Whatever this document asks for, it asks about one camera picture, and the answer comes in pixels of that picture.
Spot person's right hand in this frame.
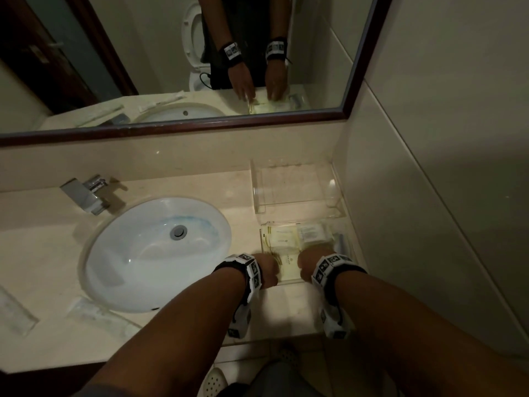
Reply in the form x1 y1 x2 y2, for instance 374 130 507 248
297 245 336 285

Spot person's left hand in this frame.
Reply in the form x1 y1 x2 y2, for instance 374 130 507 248
251 253 280 290

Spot bundle of striped toiletry sachets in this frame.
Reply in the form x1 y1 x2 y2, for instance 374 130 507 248
264 222 336 282

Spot clear acrylic amenity tray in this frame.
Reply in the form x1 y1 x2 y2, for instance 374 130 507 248
258 217 364 286

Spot person's right forearm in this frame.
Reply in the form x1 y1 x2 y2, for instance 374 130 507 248
332 270 529 397

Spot person's left forearm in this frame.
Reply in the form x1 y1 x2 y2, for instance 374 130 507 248
82 268 247 397

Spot white perforated slipper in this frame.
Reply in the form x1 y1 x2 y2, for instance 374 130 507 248
277 345 300 368
202 367 227 397

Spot dark trousers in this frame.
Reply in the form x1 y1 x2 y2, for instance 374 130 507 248
219 361 327 397

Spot white sink basin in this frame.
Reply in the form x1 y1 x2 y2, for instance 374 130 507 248
78 197 233 314

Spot chrome faucet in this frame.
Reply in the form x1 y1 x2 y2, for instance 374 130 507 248
60 174 121 216

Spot grey shirt sleeve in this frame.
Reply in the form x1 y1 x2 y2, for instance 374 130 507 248
70 382 137 397

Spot wooden framed mirror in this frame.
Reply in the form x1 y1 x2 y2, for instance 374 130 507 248
0 0 395 147

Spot dark wooden door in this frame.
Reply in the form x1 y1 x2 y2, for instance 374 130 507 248
0 363 104 397

